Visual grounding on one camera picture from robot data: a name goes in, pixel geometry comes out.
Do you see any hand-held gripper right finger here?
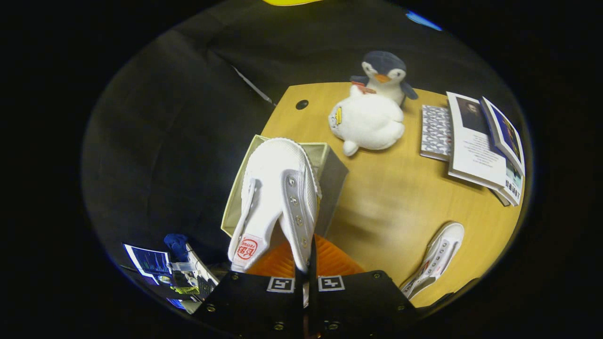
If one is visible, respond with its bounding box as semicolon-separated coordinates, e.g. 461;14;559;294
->
309;234;417;339

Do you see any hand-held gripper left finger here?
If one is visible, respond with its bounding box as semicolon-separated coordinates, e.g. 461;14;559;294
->
193;240;306;339

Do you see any grey fabric storage box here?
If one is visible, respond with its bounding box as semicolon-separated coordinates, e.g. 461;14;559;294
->
221;135;350;238

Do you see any white canvas shoe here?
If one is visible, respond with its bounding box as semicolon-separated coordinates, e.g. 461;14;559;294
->
400;222;465;300
228;137;322;274

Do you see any blue fabric object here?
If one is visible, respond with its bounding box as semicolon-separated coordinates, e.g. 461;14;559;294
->
163;234;189;262

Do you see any computer monitor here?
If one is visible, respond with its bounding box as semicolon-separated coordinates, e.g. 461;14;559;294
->
122;243;173;286

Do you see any white plush toy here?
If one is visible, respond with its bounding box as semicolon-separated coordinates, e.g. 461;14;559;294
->
328;85;406;157

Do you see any patterned grey notebook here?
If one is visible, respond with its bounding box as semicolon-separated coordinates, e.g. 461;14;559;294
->
419;104;454;162

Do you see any dark thin book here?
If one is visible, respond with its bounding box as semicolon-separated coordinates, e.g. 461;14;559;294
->
490;187;512;208

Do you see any white book with portrait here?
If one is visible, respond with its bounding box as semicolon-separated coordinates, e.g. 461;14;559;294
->
446;91;510;190

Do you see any white book with landscape photo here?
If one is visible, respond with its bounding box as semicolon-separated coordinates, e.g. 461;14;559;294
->
497;160;524;207

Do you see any dark blue penguin plush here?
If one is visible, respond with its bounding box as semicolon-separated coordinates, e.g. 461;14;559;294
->
350;51;419;108

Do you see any blue cover book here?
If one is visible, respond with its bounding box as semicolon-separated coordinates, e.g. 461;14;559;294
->
481;96;526;177

